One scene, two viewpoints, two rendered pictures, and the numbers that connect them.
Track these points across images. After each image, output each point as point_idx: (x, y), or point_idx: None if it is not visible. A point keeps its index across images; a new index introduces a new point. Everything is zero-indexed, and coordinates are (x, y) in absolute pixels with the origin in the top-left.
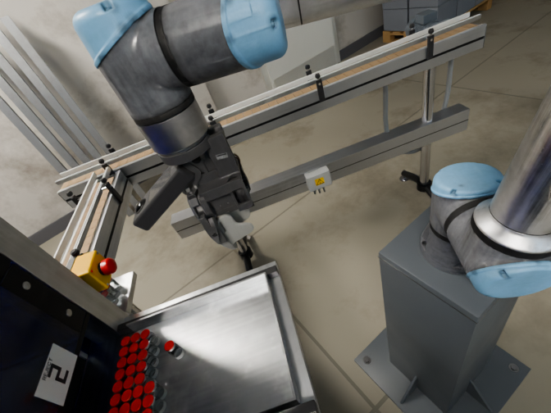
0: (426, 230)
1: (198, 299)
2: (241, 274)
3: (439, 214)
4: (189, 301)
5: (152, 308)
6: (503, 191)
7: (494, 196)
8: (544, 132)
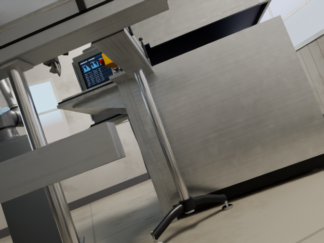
0: (11, 130)
1: (86, 90)
2: (69, 100)
3: (12, 114)
4: (88, 89)
5: (105, 86)
6: (15, 98)
7: (14, 101)
8: (10, 86)
